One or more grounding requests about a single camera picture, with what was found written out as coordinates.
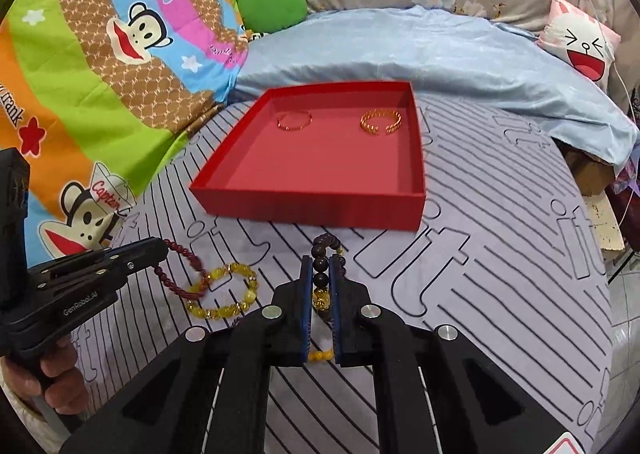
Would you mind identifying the pink white cat cushion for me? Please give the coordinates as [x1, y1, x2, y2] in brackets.
[536, 0, 620, 91]

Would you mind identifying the colourful monkey cartoon blanket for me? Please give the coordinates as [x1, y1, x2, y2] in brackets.
[1, 0, 247, 264]

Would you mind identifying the large yellow crystal bracelet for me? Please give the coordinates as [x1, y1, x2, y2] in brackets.
[185, 262, 260, 321]

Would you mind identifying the light blue satin pillow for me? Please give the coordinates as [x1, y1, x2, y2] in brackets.
[231, 6, 639, 170]

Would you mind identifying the thin gold bangle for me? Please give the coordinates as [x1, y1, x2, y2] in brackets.
[277, 110, 314, 132]

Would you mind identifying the wide gold chain bangle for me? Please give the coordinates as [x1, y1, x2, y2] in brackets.
[359, 108, 402, 136]

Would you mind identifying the red jewelry box tray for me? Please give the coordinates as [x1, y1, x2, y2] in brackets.
[190, 81, 426, 232]

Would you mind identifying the yellow amber bead bracelet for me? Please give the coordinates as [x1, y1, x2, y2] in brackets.
[306, 247, 346, 364]

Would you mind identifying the person's left hand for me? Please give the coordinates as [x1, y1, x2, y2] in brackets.
[1, 336, 89, 415]

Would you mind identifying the cardboard box beside bed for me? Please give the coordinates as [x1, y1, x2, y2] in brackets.
[556, 142, 626, 261]

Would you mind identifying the dark red bead bracelet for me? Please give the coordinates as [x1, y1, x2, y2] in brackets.
[153, 238, 212, 301]

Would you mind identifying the green plush toy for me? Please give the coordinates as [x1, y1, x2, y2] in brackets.
[236, 0, 308, 33]

